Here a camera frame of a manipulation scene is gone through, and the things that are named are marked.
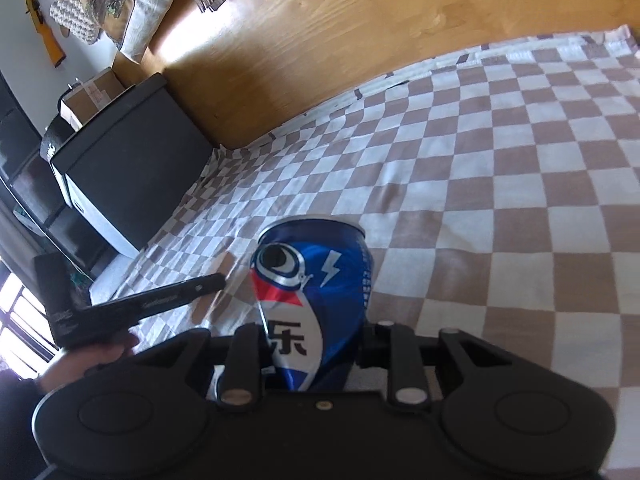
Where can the patterned pillow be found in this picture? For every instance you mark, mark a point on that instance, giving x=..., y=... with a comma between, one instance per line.
x=125, y=5

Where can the checkered blanket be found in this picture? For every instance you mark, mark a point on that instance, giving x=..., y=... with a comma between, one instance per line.
x=500, y=210

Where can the egg carton wall decor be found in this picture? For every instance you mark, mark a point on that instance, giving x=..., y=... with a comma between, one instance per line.
x=75, y=7

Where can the cardboard box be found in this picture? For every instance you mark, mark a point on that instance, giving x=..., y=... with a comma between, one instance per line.
x=92, y=95

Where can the person's left hand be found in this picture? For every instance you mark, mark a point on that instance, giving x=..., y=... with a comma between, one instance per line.
x=85, y=360

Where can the grey storage box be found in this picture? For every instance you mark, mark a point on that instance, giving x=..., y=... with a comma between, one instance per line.
x=135, y=160

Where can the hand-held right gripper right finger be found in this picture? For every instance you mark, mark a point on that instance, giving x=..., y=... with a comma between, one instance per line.
x=400, y=360

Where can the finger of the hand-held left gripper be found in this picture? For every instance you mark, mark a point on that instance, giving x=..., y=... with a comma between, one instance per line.
x=165, y=297

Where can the black drawer tower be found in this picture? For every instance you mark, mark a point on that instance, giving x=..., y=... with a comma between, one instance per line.
x=20, y=130

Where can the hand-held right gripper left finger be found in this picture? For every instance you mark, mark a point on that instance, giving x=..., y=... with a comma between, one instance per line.
x=245, y=355

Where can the yellow wall ornament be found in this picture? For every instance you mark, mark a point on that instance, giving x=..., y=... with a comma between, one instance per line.
x=42, y=25

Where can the black window railing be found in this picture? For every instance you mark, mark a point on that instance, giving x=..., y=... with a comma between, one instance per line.
x=22, y=325

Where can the blue crushed soda can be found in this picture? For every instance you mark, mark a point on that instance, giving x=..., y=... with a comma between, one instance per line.
x=320, y=300

